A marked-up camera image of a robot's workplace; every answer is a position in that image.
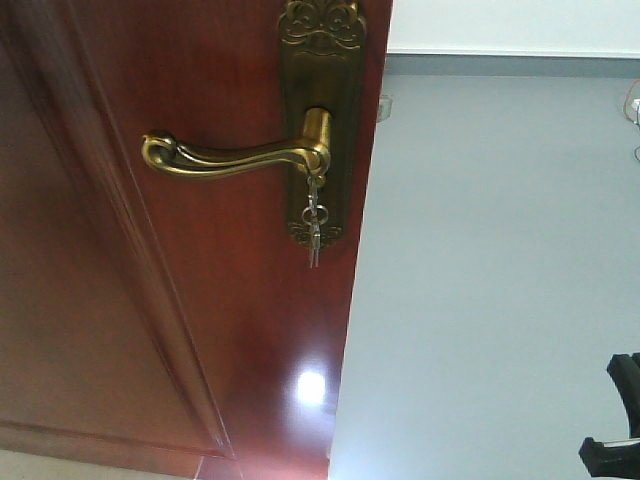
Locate brown wooden door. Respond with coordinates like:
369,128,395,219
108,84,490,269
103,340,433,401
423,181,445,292
1,1,392,479

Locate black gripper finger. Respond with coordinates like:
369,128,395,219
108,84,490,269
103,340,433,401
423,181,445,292
607,352,639,438
579,437,639,479

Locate silver keys on ring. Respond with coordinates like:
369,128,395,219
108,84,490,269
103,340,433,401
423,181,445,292
301,176,329,268

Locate brass lever door handle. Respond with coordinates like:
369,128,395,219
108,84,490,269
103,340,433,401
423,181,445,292
141,107,332,182

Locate brass door handle plate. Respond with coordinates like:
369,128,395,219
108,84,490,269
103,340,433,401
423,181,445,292
278,1,367,249

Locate orange cable on floor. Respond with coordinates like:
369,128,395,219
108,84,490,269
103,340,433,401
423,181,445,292
621,79,640,164

